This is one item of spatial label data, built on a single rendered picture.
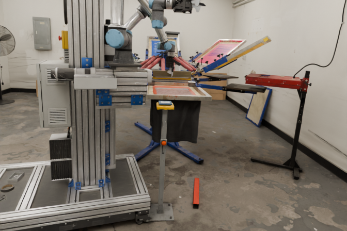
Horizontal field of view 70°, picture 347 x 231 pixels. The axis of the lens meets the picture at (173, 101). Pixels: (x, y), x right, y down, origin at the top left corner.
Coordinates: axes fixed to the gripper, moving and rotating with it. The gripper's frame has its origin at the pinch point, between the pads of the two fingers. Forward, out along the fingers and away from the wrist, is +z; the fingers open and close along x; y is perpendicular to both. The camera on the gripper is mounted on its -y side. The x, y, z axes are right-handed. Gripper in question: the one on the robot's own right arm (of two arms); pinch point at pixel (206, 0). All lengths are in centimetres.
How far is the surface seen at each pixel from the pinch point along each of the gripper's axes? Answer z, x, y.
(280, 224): 75, -49, 162
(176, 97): -19, -50, 64
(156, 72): -48, -99, 43
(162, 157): -25, -35, 112
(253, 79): 58, -133, 42
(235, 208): 40, -64, 160
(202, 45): -11, -527, -51
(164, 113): -26, -30, 76
